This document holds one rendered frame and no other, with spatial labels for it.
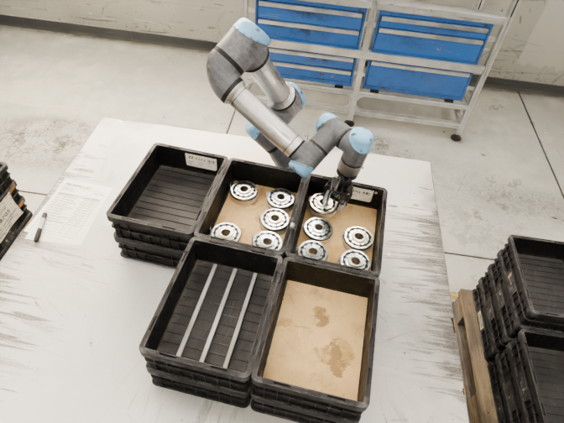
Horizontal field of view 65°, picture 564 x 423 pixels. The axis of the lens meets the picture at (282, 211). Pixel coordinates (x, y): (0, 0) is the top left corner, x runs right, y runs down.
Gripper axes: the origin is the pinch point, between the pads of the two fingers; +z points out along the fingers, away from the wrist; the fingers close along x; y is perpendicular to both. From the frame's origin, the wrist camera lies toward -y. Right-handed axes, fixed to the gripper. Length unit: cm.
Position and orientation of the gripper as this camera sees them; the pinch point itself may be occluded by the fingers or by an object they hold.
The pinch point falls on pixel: (331, 205)
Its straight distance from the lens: 161.7
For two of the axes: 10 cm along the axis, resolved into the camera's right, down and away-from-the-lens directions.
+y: -2.1, 7.1, -6.7
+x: 9.6, 2.9, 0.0
